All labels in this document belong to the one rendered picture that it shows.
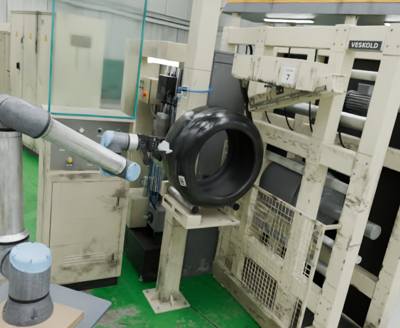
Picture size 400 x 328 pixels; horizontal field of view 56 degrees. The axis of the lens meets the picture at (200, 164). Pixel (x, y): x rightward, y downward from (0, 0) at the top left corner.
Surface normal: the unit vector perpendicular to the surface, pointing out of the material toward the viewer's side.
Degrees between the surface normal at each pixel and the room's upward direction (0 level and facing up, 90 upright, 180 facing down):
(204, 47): 90
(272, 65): 90
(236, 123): 79
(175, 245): 90
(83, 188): 90
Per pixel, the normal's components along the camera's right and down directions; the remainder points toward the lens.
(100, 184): 0.47, 0.29
